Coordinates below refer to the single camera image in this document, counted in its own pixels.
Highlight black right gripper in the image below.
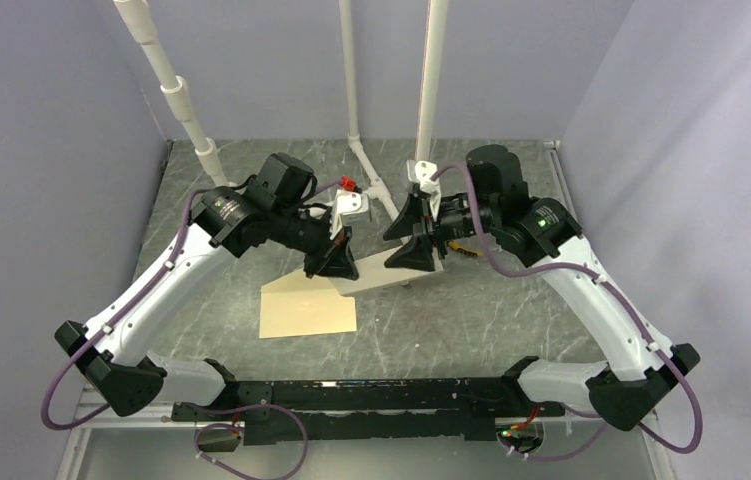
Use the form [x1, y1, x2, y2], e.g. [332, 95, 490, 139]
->
[383, 193, 499, 271]

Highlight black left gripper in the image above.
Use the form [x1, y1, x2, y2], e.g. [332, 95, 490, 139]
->
[270, 203, 359, 281]

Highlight white letter paper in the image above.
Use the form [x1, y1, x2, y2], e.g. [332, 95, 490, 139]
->
[329, 247, 444, 296]

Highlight tan paper envelope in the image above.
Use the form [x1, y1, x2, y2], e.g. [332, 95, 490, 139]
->
[259, 270, 357, 339]

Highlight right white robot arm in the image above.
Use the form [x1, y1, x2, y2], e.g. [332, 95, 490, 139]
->
[385, 144, 700, 431]

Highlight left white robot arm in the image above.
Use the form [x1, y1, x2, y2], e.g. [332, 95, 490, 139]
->
[55, 153, 369, 420]

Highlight yellow handled pliers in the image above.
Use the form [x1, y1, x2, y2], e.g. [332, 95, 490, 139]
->
[446, 240, 483, 258]

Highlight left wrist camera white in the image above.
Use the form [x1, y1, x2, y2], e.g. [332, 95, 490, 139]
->
[330, 189, 372, 239]

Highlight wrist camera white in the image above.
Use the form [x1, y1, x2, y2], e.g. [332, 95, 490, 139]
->
[330, 189, 372, 239]
[406, 160, 442, 198]

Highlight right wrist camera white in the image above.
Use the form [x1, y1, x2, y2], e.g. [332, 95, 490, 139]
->
[406, 160, 442, 198]

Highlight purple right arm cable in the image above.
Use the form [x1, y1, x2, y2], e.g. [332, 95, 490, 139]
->
[434, 162, 703, 456]

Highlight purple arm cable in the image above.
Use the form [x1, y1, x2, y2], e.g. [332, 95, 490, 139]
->
[434, 162, 703, 456]
[40, 173, 350, 432]

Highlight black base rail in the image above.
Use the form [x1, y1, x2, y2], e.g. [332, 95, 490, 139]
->
[172, 376, 564, 446]

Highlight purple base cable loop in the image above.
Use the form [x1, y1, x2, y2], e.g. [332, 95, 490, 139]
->
[193, 404, 311, 480]

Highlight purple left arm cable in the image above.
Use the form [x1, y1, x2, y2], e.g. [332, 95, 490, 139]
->
[40, 173, 350, 432]

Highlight white PVC pipe frame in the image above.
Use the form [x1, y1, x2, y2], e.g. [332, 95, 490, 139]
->
[110, 1, 448, 217]

